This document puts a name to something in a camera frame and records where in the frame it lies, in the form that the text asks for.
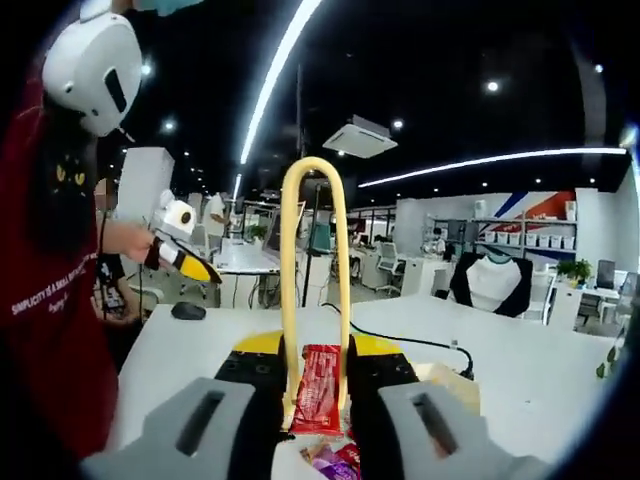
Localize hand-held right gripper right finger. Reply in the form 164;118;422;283
347;333;555;480

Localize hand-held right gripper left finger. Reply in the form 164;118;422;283
82;329;290;480

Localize cream hexagonal food container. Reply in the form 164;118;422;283
412;362;481;416

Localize yellow food tongs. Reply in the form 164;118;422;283
279;157;351;434

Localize red snack bar packet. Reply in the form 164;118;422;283
288;343;346;436
334;439;362;480

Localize person's left hand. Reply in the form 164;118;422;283
122;227;157;267

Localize black computer mouse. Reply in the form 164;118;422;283
170;301;207;321

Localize silver laptop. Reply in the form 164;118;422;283
262;202;306;261

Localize teal panel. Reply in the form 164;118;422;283
309;219;331;254

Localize black tripod stand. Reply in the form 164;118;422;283
294;64;309;306

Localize person in red shirt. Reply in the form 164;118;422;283
0;64;121;466

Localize white office chair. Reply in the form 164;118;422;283
529;272;557;321

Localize ceiling light strip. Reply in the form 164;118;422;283
357;147;629;189
239;0;326;166

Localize white chest-worn device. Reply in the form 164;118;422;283
42;12;144;137

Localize small green potted plant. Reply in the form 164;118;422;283
555;258;594;286

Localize ceiling air conditioner unit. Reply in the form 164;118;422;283
322;114;399;159

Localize row of white storage boxes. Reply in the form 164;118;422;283
482;229;576;250

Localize grey mesh office chair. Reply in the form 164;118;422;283
614;272;640;321

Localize dark desk monitor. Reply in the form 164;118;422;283
595;259;616;290

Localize grey storage shelf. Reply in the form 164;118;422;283
429;215;579;254

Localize black power cable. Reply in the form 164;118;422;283
319;302;474;379

